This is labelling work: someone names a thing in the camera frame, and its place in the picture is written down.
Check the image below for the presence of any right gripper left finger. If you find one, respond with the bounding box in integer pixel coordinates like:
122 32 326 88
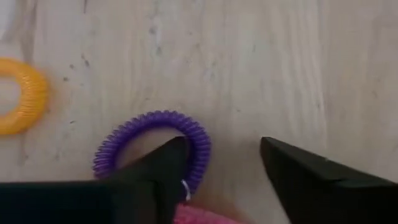
0 135 191 224

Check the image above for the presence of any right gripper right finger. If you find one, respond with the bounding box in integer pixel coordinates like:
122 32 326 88
259 136 398 224

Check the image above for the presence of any purple coil wrist ring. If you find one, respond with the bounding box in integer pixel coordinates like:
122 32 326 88
91 109 213 202

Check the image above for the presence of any pink terry towel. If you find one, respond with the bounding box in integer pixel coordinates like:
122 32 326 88
173 203 242 224

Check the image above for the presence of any orange coil wrist ring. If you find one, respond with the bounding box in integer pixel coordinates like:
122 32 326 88
0 57 50 136

